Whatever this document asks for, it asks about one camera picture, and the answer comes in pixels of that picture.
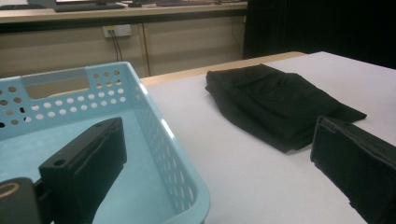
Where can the white table cover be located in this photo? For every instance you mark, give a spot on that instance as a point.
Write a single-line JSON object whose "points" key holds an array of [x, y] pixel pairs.
{"points": [[233, 174]]}

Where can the black keyboard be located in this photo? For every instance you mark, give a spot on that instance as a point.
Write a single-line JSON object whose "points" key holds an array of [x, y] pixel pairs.
{"points": [[87, 6]]}

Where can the black pants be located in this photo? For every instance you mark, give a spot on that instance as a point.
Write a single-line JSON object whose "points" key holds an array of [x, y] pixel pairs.
{"points": [[274, 102]]}

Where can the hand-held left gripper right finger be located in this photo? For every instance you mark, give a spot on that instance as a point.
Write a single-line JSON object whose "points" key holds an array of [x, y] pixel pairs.
{"points": [[358, 168]]}

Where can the black curtain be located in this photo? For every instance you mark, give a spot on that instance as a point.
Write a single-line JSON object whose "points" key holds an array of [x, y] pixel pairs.
{"points": [[317, 28]]}

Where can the long wooden desk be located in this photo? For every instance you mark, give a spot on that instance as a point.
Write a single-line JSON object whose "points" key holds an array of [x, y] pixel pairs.
{"points": [[124, 17]]}

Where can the light blue plastic basket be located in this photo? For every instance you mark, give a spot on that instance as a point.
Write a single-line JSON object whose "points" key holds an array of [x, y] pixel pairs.
{"points": [[146, 174]]}

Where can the white wall socket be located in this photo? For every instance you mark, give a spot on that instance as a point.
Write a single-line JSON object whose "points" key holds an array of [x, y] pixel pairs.
{"points": [[123, 30]]}

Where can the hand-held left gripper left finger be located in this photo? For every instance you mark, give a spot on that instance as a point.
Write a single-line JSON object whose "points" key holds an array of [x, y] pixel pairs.
{"points": [[81, 161]]}

